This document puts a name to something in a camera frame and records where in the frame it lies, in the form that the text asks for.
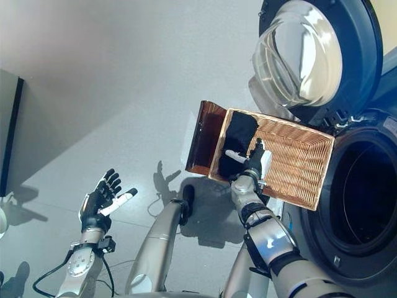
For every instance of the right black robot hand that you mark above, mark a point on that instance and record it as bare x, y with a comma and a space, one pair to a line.
256, 159

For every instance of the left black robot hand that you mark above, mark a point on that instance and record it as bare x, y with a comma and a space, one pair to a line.
93, 208

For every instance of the black garment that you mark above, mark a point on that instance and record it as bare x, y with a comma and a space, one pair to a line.
240, 130

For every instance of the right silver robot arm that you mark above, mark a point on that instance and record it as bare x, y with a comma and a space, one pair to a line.
273, 242

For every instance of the dark front-load washing machine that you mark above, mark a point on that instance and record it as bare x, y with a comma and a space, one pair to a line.
325, 248

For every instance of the round glass washing machine door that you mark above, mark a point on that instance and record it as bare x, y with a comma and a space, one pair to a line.
363, 46

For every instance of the rectangular wicker laundry basket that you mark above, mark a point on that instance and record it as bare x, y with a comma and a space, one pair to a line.
297, 161

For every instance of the left beige robot leg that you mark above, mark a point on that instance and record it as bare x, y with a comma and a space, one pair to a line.
158, 242

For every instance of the beige robot leg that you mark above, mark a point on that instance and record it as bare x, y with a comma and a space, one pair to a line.
158, 242
242, 276

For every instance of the white rounded apparatus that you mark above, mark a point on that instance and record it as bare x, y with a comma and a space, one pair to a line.
2, 222

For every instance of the grey cabinet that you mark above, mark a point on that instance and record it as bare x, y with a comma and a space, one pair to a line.
7, 130

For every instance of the right beige robot leg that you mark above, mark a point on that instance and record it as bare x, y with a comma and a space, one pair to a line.
242, 276

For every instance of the grey robot torso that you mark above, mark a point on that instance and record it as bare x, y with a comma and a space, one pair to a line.
180, 295

